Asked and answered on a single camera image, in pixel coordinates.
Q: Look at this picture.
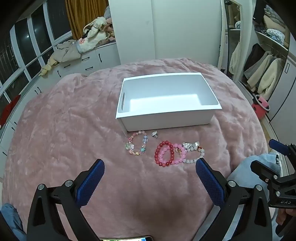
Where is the person's right hand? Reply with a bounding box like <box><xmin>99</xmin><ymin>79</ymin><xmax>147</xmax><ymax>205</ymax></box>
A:
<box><xmin>277</xmin><ymin>209</ymin><xmax>288</xmax><ymax>229</ymax></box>

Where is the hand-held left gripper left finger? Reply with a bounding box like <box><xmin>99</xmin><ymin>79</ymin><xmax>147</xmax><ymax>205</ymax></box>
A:
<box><xmin>27</xmin><ymin>159</ymin><xmax>105</xmax><ymax>241</ymax></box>

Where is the cream puffy jacket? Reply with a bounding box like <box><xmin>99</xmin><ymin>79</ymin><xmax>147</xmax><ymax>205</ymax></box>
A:
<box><xmin>83</xmin><ymin>17</ymin><xmax>114</xmax><ymax>39</ymax></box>

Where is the red cloth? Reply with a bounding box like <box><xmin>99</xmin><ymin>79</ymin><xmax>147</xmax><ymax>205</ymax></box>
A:
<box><xmin>0</xmin><ymin>95</ymin><xmax>21</xmax><ymax>127</ymax></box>

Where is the pink fluffy blanket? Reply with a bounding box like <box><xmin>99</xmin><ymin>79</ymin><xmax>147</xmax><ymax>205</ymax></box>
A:
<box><xmin>0</xmin><ymin>58</ymin><xmax>269</xmax><ymax>241</ymax></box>

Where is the cream hanging coat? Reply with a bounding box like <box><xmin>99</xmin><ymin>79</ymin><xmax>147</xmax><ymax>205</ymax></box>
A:
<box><xmin>247</xmin><ymin>57</ymin><xmax>285</xmax><ymax>100</ymax></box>

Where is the white floral garment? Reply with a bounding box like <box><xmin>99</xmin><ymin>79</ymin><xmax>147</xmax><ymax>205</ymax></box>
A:
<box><xmin>76</xmin><ymin>30</ymin><xmax>116</xmax><ymax>54</ymax></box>

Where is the person's leg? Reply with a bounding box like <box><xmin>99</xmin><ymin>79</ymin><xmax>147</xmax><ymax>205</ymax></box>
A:
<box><xmin>228</xmin><ymin>152</ymin><xmax>282</xmax><ymax>186</ymax></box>
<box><xmin>0</xmin><ymin>203</ymin><xmax>27</xmax><ymax>241</ymax></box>

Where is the black hanging coat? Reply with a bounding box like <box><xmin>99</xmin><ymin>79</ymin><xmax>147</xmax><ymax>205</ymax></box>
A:
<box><xmin>244</xmin><ymin>44</ymin><xmax>266</xmax><ymax>72</ymax></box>

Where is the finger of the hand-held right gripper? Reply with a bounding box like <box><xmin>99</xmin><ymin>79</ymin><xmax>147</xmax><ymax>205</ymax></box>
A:
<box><xmin>269</xmin><ymin>139</ymin><xmax>296</xmax><ymax>160</ymax></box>
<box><xmin>251</xmin><ymin>160</ymin><xmax>285</xmax><ymax>183</ymax></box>

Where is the person's left leg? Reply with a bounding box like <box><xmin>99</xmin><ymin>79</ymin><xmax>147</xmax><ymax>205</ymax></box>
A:
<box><xmin>0</xmin><ymin>203</ymin><xmax>27</xmax><ymax>241</ymax></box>

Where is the white framed window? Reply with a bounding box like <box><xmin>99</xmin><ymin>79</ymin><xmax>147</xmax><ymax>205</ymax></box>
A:
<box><xmin>0</xmin><ymin>0</ymin><xmax>73</xmax><ymax>130</ymax></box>

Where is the open wardrobe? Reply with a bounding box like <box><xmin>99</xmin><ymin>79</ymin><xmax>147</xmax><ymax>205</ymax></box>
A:
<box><xmin>240</xmin><ymin>0</ymin><xmax>296</xmax><ymax>122</ymax></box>

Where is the pink bead bracelet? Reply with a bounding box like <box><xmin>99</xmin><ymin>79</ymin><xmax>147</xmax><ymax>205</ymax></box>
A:
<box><xmin>162</xmin><ymin>143</ymin><xmax>186</xmax><ymax>165</ymax></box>

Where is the pile of folded clothes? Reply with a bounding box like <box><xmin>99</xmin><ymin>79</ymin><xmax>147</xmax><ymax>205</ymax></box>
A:
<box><xmin>254</xmin><ymin>5</ymin><xmax>292</xmax><ymax>47</ymax></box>

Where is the mustard yellow curtain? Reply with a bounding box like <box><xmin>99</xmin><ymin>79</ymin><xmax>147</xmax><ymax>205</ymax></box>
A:
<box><xmin>65</xmin><ymin>0</ymin><xmax>109</xmax><ymax>41</ymax></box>

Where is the red bead bracelet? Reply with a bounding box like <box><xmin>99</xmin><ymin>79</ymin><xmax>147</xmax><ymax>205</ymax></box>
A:
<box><xmin>154</xmin><ymin>141</ymin><xmax>174</xmax><ymax>168</ymax></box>

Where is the standing mirror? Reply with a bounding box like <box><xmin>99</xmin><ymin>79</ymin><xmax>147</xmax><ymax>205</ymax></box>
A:
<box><xmin>217</xmin><ymin>0</ymin><xmax>244</xmax><ymax>79</ymax></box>

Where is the person's right leg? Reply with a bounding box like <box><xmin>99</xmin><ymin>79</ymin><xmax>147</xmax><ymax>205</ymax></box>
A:
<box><xmin>228</xmin><ymin>152</ymin><xmax>282</xmax><ymax>186</ymax></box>

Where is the white drawer cabinet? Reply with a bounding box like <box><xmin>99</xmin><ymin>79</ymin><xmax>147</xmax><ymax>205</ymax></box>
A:
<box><xmin>0</xmin><ymin>42</ymin><xmax>121</xmax><ymax>179</ymax></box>

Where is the pastel crystal bead bracelet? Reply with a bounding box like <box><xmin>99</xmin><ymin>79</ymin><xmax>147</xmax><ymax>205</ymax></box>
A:
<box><xmin>125</xmin><ymin>130</ymin><xmax>148</xmax><ymax>156</ymax></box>

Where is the white bead bracelet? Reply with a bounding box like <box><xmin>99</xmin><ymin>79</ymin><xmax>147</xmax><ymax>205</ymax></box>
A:
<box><xmin>182</xmin><ymin>142</ymin><xmax>206</xmax><ymax>164</ymax></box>

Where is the grey hanging coat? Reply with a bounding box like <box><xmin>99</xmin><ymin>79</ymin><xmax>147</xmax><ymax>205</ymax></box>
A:
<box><xmin>244</xmin><ymin>52</ymin><xmax>274</xmax><ymax>84</ymax></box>

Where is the white storage box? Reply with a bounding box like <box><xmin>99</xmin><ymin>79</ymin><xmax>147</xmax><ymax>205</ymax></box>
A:
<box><xmin>115</xmin><ymin>72</ymin><xmax>223</xmax><ymax>136</ymax></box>

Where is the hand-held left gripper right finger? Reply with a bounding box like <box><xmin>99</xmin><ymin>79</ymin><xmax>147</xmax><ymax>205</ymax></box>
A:
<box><xmin>195</xmin><ymin>158</ymin><xmax>273</xmax><ymax>241</ymax></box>

